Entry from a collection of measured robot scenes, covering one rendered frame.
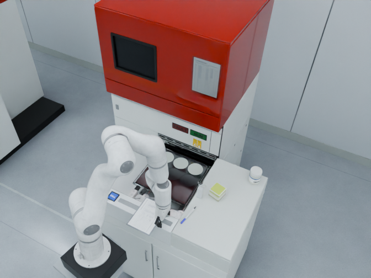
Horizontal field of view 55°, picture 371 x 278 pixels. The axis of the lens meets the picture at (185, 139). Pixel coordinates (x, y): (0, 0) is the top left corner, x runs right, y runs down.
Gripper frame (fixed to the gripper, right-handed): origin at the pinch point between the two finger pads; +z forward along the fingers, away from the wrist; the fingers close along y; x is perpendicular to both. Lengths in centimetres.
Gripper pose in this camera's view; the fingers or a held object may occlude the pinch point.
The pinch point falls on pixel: (163, 219)
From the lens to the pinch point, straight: 203.3
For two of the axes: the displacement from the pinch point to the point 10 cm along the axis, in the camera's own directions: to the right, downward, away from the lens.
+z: -0.3, 7.1, 7.0
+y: -4.6, 6.1, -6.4
